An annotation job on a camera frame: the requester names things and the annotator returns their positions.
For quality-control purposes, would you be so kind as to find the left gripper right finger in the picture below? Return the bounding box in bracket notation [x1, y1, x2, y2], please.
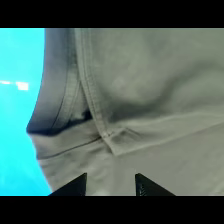
[134, 172, 177, 197]

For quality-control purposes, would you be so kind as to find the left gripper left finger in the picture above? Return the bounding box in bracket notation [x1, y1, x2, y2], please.
[48, 172, 88, 197]

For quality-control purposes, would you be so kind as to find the grey T-shirt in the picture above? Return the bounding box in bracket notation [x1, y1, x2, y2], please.
[26, 27, 224, 197]

